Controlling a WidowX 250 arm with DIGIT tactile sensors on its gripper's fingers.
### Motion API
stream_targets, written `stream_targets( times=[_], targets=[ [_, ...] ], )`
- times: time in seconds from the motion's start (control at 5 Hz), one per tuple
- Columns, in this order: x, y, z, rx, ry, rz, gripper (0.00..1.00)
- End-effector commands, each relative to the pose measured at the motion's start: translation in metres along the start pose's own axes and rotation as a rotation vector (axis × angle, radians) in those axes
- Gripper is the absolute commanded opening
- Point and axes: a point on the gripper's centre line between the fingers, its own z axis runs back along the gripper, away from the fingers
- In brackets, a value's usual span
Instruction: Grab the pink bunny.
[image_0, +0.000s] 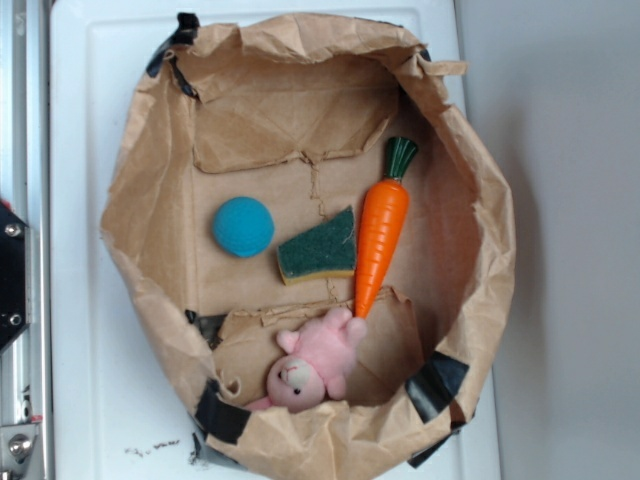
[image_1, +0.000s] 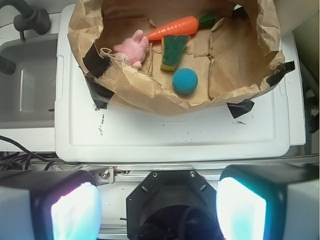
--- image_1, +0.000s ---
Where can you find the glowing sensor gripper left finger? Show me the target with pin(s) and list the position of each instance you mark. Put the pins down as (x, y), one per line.
(49, 205)

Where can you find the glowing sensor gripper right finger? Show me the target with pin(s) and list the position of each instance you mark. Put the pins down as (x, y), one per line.
(269, 202)

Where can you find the pink plush bunny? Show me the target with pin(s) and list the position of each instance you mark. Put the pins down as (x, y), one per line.
(133, 50)

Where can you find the black tape strip bottom right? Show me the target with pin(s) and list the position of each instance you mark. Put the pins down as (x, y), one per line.
(240, 109)

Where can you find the black tape strip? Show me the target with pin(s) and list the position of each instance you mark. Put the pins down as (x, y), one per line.
(240, 109)
(280, 72)
(97, 66)

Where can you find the white plastic bin lid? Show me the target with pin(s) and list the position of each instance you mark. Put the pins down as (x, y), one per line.
(116, 134)

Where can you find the grey plastic sink basin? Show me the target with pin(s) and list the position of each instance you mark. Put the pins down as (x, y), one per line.
(27, 97)

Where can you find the blue foam ball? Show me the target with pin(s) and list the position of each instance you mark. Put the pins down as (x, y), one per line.
(185, 81)

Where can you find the black tape strip left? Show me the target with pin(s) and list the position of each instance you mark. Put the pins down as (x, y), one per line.
(97, 66)

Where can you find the brown paper bag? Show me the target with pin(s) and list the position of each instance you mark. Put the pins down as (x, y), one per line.
(232, 59)

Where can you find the green and yellow sponge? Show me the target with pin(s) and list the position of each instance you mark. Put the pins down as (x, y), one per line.
(172, 47)

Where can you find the dark grey faucet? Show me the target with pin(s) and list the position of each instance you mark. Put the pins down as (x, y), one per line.
(29, 18)

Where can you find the orange plastic toy carrot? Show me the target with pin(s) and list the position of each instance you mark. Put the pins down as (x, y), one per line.
(188, 25)

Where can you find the aluminium extrusion rail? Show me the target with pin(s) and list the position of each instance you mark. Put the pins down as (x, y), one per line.
(135, 173)

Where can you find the black octagonal mount plate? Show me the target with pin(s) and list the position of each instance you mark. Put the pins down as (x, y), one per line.
(172, 205)

